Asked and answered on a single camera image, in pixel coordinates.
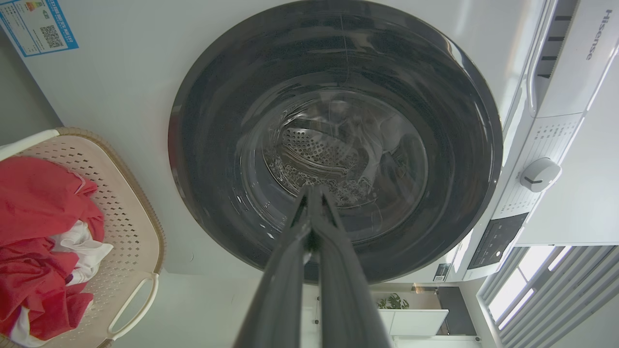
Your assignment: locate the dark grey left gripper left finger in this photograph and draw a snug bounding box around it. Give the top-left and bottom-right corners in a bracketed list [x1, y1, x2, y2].
[234, 188, 312, 348]

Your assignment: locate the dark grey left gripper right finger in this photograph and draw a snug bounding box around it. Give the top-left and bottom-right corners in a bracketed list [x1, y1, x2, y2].
[312, 186, 390, 348]

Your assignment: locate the cream perforated laundry basket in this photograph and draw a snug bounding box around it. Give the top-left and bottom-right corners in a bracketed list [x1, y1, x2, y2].
[0, 127, 166, 348]

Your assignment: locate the green potted plant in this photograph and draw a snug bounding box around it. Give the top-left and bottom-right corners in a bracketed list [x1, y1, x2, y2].
[377, 293, 410, 310]

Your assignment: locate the white low cabinet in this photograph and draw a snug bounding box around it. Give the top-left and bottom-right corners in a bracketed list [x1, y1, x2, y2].
[380, 309, 449, 337]

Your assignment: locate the black washing machine display panel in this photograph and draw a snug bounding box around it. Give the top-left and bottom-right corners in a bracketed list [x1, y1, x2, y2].
[467, 212, 529, 270]

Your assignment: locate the dark round washing machine door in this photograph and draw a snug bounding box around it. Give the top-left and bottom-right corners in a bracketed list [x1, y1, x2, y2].
[168, 0, 503, 285]

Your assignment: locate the white garment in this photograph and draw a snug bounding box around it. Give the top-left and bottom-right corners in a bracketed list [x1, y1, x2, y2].
[51, 221, 114, 286]

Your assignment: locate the grey slatted window blind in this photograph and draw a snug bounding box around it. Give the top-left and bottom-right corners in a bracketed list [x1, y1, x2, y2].
[476, 246, 619, 348]

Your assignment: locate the white washing machine dial knob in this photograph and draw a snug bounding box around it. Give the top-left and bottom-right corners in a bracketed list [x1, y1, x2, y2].
[520, 157, 562, 193]

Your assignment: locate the white front-load washing machine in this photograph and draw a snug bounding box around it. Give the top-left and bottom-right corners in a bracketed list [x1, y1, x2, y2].
[0, 0, 619, 286]

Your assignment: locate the red garment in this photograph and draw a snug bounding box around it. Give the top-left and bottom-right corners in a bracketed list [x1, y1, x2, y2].
[0, 156, 105, 342]

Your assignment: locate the white detergent drawer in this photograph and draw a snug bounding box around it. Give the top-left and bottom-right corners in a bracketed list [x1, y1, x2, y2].
[527, 0, 619, 118]

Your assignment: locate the blue energy label sticker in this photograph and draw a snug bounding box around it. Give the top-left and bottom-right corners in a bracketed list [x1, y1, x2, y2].
[0, 0, 79, 58]

